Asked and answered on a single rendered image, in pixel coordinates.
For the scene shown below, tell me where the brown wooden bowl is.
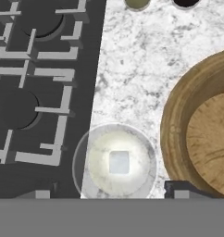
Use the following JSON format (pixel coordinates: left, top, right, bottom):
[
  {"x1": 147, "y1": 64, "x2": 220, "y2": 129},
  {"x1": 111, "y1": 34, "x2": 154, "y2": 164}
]
[{"x1": 159, "y1": 48, "x2": 224, "y2": 199}]

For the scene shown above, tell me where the glass of yellow lemonade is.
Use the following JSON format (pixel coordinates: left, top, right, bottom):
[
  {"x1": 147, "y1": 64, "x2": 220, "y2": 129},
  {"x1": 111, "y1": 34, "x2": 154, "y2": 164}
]
[{"x1": 124, "y1": 0, "x2": 152, "y2": 12}]

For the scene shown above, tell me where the white ice cube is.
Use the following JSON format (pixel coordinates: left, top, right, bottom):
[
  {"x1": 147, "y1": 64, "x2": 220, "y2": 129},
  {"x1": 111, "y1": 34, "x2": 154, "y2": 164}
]
[{"x1": 108, "y1": 150, "x2": 131, "y2": 175}]

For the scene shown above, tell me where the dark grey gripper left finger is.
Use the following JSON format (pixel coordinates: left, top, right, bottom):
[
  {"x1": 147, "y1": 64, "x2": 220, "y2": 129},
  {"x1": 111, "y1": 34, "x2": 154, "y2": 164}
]
[{"x1": 13, "y1": 181, "x2": 61, "y2": 199}]

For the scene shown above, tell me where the black hob with grey grates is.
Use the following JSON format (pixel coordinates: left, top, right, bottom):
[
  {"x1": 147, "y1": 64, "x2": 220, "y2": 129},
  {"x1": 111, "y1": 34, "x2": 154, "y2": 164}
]
[{"x1": 0, "y1": 0, "x2": 107, "y2": 199}]

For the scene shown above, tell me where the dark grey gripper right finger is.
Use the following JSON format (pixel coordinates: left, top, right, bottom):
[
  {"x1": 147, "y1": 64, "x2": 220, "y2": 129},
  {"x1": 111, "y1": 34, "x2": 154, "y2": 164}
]
[{"x1": 164, "y1": 180, "x2": 218, "y2": 199}]

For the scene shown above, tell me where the black round container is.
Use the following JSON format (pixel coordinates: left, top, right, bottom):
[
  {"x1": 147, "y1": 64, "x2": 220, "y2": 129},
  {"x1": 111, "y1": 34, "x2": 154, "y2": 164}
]
[{"x1": 171, "y1": 0, "x2": 202, "y2": 9}]

